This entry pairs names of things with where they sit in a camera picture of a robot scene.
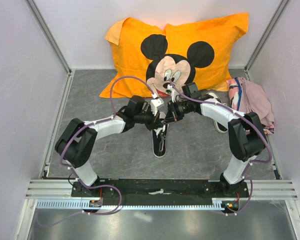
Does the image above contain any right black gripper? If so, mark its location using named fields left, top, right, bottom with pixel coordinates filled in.
left=163, top=99, right=191, bottom=125

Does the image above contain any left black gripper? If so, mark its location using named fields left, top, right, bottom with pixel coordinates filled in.
left=134, top=105, right=164, bottom=132

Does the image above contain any black canvas sneaker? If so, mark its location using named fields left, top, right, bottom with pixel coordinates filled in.
left=151, top=127, right=169, bottom=158

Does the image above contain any white shoelace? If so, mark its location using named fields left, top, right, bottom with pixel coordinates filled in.
left=152, top=123, right=169, bottom=138

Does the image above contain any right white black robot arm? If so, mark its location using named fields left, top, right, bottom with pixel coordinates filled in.
left=165, top=82, right=269, bottom=197

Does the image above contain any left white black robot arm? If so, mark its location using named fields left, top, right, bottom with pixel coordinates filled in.
left=55, top=95, right=169, bottom=197

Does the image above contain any orange Mickey Mouse pillow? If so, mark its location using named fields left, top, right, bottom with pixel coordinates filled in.
left=100, top=12, right=249, bottom=98

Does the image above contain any pink folded cloth pile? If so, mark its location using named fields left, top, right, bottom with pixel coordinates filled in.
left=226, top=77, right=275, bottom=135

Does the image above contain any white tape scrap on base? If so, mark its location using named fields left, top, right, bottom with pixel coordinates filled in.
left=148, top=188, right=172, bottom=196

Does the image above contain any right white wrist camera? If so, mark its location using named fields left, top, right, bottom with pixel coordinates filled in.
left=165, top=83, right=180, bottom=103

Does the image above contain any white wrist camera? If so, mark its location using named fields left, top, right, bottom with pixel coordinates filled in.
left=165, top=83, right=180, bottom=103
left=150, top=93, right=165, bottom=116

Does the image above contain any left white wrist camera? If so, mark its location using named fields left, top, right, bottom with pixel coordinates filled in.
left=150, top=93, right=165, bottom=116

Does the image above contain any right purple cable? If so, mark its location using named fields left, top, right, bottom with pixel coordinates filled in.
left=168, top=78, right=273, bottom=217

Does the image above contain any purple cable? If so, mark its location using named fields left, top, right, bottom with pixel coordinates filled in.
left=168, top=78, right=273, bottom=217
left=35, top=75, right=158, bottom=228

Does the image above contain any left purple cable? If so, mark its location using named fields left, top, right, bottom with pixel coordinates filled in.
left=35, top=75, right=158, bottom=228

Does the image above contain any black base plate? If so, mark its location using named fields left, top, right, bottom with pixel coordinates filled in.
left=71, top=178, right=249, bottom=207

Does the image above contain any slotted grey cable duct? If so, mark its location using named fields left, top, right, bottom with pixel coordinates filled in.
left=36, top=199, right=227, bottom=211

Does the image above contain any aluminium front rail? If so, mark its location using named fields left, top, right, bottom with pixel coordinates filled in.
left=26, top=179, right=298, bottom=201

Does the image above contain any right aluminium frame post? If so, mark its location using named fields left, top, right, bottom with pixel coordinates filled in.
left=244, top=0, right=291, bottom=75

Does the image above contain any aluminium frame post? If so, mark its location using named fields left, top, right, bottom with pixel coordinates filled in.
left=25, top=0, right=72, bottom=75
left=244, top=0, right=291, bottom=75

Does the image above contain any left aluminium frame post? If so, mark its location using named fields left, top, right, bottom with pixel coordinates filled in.
left=25, top=0, right=72, bottom=75

